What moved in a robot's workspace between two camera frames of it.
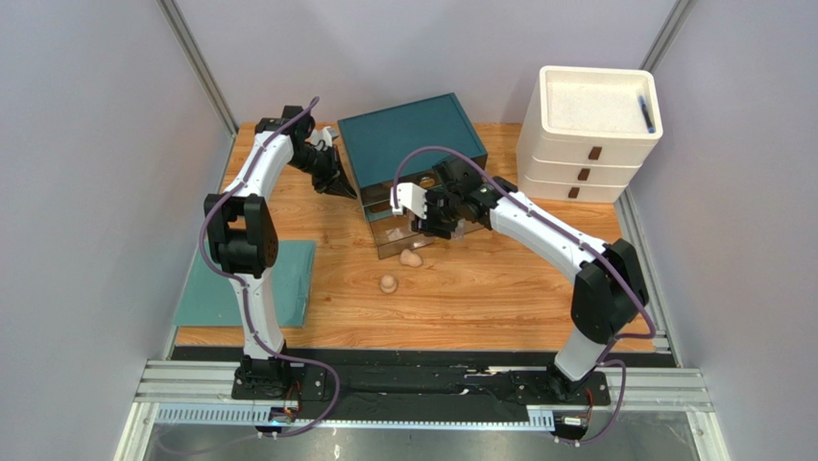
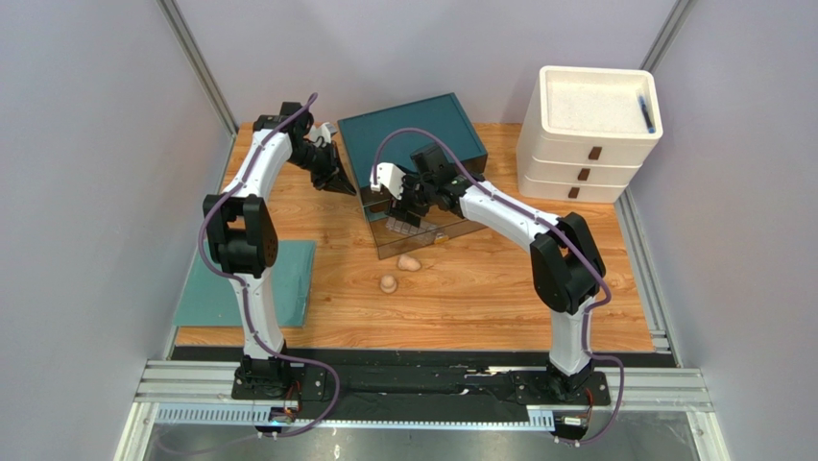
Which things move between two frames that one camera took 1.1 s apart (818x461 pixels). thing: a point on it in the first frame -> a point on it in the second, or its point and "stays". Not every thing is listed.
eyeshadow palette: x=458 y=233 -> x=400 y=227
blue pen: x=647 y=115 stays
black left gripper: x=327 y=182 stays
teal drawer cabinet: x=378 y=142 stays
